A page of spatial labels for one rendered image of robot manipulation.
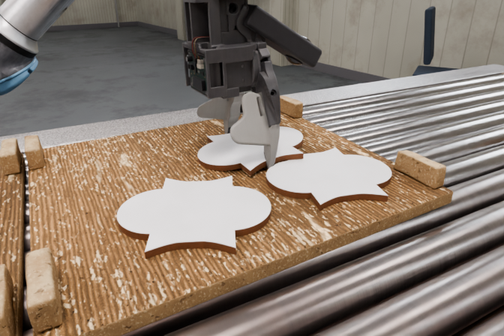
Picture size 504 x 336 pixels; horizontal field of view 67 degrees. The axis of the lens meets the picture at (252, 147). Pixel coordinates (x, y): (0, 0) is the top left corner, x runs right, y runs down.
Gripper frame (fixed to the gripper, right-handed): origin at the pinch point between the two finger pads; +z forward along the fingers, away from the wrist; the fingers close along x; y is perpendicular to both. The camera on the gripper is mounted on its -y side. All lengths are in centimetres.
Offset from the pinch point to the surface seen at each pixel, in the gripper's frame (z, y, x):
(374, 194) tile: 0.5, -5.2, 16.8
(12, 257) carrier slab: 0.5, 27.8, 8.5
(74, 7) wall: 27, -87, -1083
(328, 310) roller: 3.8, 6.6, 23.9
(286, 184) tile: 0.2, 1.8, 10.7
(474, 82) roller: 4, -72, -14
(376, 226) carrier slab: 1.9, -2.8, 19.6
